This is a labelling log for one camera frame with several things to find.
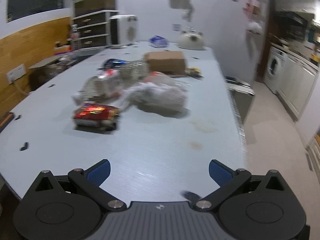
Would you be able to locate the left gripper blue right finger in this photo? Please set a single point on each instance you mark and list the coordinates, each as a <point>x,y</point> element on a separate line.
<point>220,173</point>

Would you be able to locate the crushed blue soda can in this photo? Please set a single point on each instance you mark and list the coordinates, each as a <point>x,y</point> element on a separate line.
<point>113,64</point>

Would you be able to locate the white cat-shaped ceramic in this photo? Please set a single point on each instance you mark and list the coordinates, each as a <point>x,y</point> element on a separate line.
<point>191,40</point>

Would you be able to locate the wall power socket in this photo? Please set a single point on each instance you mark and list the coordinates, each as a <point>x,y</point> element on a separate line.
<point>16,73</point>

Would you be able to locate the white space heater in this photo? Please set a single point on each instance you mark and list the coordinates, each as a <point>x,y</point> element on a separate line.
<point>123,29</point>

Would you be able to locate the beige ribbed suitcase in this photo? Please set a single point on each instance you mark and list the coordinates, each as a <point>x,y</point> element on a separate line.
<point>243,95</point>

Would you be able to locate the red cigarette pack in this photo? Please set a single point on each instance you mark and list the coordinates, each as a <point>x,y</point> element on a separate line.
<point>97,116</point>

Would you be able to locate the blue tissue pack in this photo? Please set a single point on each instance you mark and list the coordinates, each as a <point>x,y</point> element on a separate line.
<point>158,42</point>

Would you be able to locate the glass tank on cabinet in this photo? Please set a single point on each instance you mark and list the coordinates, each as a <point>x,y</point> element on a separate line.
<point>82,7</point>

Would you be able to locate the white washing machine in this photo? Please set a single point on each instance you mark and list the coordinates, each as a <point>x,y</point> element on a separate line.
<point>274,69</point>

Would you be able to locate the drawer cabinet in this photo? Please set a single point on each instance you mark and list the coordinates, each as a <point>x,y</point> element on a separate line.
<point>94,28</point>

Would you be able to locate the clear plastic water bottle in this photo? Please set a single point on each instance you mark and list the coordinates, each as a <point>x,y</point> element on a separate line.
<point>106,85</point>

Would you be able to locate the brown cardboard box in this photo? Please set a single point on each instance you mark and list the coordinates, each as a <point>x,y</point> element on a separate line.
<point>167,62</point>

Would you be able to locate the white kitchen cabinets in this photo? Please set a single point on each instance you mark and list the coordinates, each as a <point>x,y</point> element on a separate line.
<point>297,84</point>

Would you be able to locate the white plastic bag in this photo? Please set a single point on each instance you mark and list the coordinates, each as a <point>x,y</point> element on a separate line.
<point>156,90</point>

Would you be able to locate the gold foil wrapper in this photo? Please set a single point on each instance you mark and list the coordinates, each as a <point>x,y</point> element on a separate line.
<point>193,72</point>

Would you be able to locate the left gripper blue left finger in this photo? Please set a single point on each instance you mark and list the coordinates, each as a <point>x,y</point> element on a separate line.
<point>99,172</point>

